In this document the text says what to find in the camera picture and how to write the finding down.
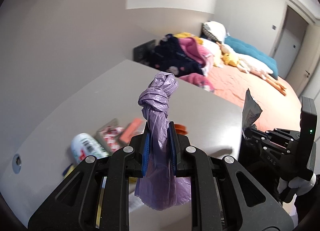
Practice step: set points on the round desk cable grommet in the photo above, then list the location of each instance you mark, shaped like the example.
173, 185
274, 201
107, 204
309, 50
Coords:
16, 164

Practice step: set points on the orange bottle cap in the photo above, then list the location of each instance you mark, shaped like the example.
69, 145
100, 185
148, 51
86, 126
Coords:
180, 129

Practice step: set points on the white gloved right hand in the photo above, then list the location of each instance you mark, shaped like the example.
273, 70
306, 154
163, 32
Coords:
302, 186

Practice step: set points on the white green plastic bottle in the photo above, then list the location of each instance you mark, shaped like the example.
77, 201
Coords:
83, 145

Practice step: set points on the grey torn wrapper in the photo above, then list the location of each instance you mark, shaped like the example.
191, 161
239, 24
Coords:
251, 111

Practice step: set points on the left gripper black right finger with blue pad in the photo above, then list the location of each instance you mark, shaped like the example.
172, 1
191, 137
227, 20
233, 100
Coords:
224, 195

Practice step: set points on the white checkered pillow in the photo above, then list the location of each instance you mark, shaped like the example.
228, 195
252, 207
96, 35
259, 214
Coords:
214, 31

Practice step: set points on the teal long cushion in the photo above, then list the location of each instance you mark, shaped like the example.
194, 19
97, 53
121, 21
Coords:
244, 48

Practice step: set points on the white goose plush toy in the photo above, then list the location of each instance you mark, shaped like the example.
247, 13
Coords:
250, 65

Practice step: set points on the orange bed sheet mattress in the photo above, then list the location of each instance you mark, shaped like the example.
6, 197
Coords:
279, 111

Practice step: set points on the grey foam corner guard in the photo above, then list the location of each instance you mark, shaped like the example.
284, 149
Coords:
108, 135

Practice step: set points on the purple knotted plastic bag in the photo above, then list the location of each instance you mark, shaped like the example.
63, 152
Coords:
159, 189

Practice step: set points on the yellow plush toy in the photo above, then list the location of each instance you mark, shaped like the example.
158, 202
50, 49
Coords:
231, 59

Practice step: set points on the navy patterned blanket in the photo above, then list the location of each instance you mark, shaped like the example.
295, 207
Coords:
168, 56

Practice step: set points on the pink rectangular box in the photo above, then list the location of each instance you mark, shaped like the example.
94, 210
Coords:
136, 127

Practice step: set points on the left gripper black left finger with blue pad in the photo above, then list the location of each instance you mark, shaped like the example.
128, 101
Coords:
95, 195

